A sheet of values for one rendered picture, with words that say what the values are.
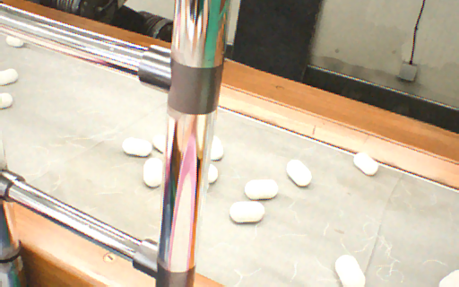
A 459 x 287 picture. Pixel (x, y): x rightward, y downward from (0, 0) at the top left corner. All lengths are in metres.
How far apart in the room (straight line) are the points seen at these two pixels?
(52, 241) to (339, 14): 2.27
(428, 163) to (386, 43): 1.94
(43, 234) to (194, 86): 0.25
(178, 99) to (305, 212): 0.32
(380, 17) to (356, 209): 2.04
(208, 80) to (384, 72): 2.41
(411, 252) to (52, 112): 0.46
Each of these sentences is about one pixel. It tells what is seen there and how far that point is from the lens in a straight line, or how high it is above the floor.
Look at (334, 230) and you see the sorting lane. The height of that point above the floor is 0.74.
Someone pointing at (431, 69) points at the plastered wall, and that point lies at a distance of 2.57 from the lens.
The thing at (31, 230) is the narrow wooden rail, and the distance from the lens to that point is 0.41.
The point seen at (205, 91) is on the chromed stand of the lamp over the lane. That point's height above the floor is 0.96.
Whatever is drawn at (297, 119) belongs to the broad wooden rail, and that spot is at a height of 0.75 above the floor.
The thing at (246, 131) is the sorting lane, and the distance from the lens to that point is 0.61.
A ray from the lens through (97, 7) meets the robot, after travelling 1.05.
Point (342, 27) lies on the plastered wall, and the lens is 2.55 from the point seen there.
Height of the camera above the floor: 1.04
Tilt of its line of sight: 31 degrees down
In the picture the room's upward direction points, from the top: 9 degrees clockwise
